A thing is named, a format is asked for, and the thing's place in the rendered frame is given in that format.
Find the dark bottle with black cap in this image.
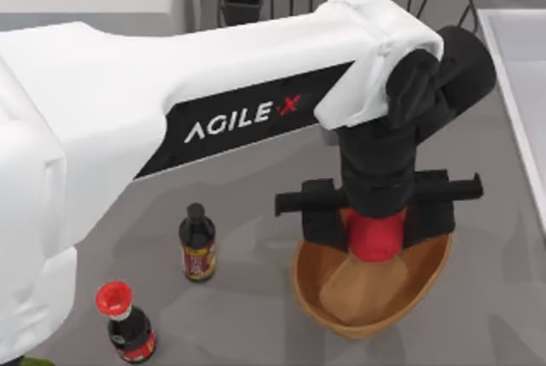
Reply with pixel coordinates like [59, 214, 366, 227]
[177, 202, 218, 284]

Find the green bottle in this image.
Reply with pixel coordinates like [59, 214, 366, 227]
[16, 355, 56, 366]

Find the wooden basket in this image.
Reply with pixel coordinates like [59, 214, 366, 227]
[291, 231, 453, 340]

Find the dark bottle with red cap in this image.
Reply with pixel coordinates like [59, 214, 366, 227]
[94, 281, 158, 365]

